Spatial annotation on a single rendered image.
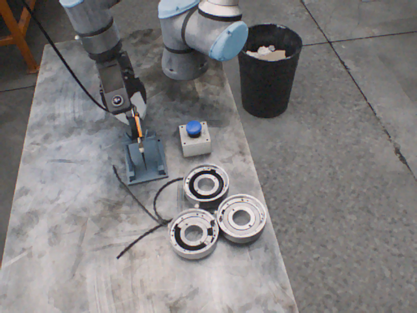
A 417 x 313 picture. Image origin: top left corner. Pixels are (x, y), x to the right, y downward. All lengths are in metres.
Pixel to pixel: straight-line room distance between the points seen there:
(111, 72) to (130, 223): 0.34
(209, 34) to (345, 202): 1.17
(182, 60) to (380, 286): 1.20
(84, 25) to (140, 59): 0.58
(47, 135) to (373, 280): 1.36
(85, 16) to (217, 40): 0.38
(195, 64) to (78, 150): 0.42
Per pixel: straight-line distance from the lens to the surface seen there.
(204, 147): 0.94
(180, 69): 1.16
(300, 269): 1.69
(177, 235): 0.81
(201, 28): 1.01
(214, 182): 0.87
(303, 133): 2.12
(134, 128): 0.88
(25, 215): 0.98
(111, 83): 0.77
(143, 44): 1.36
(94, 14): 0.72
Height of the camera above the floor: 1.54
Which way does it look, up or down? 51 degrees down
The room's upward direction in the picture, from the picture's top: 5 degrees counter-clockwise
